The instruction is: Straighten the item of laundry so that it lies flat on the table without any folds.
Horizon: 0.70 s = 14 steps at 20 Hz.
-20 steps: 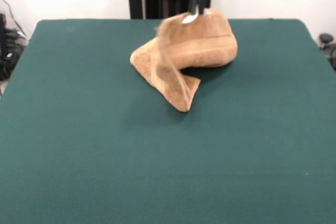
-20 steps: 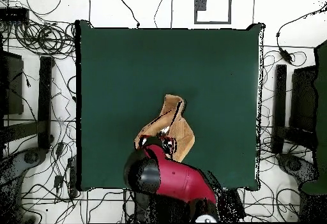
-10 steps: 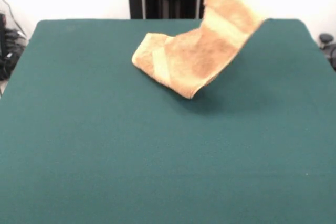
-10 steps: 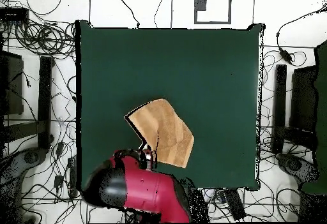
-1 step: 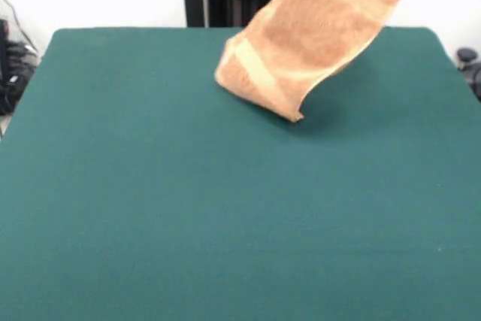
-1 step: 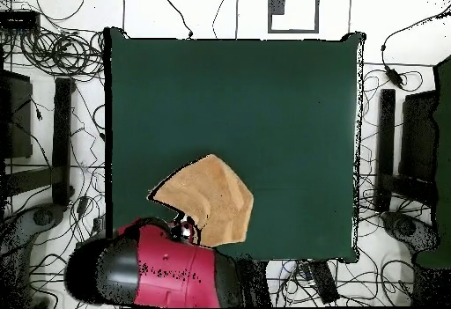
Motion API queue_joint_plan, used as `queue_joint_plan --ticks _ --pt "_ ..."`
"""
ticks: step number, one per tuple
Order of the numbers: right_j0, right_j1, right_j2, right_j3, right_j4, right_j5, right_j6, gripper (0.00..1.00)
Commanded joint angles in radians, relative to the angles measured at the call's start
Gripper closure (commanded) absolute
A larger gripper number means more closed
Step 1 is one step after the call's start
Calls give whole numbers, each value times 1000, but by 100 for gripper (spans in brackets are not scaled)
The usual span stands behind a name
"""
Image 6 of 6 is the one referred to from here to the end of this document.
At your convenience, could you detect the tan towel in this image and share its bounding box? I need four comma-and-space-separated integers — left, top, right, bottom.
146, 152, 255, 248

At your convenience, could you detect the black flat box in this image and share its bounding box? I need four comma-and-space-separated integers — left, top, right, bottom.
0, 69, 33, 159
399, 90, 440, 183

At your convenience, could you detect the dark green tablecloth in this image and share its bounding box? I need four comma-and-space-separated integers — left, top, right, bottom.
103, 26, 366, 264

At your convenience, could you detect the grey stand base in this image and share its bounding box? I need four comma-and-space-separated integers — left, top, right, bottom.
0, 202, 68, 308
381, 211, 441, 254

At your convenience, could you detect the black power strip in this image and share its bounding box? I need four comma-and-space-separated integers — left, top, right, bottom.
309, 261, 340, 305

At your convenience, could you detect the black stand bar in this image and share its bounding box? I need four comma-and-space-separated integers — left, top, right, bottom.
4, 77, 76, 207
373, 88, 440, 213

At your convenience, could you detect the green cloth covered furniture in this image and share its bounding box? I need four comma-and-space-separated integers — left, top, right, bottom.
415, 55, 451, 270

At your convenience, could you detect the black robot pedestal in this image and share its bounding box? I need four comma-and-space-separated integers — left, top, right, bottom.
242, 257, 273, 308

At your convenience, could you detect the black cable with plug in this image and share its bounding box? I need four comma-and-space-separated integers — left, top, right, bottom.
161, 0, 194, 40

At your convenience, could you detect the thin black cable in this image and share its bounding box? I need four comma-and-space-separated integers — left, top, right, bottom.
211, 0, 235, 39

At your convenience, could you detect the coiled black cable bundle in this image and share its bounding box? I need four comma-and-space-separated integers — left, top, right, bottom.
18, 28, 106, 77

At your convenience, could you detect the grey square frame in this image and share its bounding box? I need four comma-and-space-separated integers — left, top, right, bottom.
267, 0, 321, 34

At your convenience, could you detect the black power adapter with cable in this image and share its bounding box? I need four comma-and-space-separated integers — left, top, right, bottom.
381, 4, 451, 90

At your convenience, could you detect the black network switch box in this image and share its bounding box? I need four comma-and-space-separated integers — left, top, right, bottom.
0, 10, 41, 33

